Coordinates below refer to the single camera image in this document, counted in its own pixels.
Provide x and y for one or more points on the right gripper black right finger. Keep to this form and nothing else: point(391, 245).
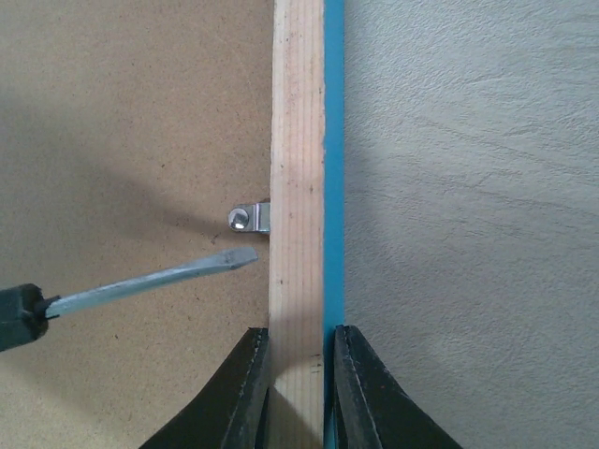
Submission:
point(370, 409)

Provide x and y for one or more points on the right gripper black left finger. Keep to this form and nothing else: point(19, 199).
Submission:
point(230, 410)

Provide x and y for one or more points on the yellow handled screwdriver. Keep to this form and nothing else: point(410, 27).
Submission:
point(25, 312)

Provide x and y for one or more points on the blue wooden picture frame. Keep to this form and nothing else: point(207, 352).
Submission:
point(129, 131)

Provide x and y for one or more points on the metal frame retaining clip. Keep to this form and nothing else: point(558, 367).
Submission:
point(250, 218)

